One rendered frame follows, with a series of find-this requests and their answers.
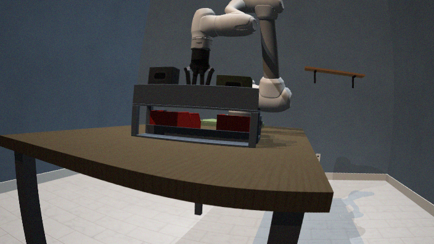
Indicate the grey metal shelf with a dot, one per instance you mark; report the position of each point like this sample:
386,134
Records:
243,99

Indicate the red open-front bin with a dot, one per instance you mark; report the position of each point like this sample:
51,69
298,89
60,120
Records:
195,119
233,123
177,119

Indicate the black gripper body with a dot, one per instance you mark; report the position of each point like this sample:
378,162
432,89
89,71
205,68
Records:
200,57

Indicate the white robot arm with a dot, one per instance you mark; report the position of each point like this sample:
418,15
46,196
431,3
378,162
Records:
273,95

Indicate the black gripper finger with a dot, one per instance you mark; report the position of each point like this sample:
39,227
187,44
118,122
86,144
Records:
194,79
211,70

